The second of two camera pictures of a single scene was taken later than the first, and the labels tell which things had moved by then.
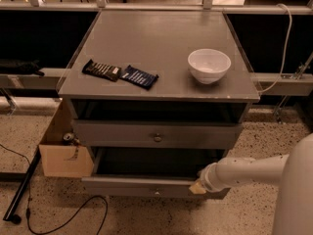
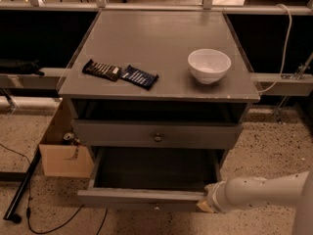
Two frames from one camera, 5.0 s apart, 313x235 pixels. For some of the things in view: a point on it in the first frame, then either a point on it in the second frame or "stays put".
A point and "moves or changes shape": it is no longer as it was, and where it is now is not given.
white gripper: (207, 178) to (216, 196)
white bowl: (209, 66) stays put
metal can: (68, 136) stays put
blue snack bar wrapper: (139, 77) stays put
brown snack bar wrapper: (102, 70) stays put
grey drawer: (150, 171) moves or changes shape
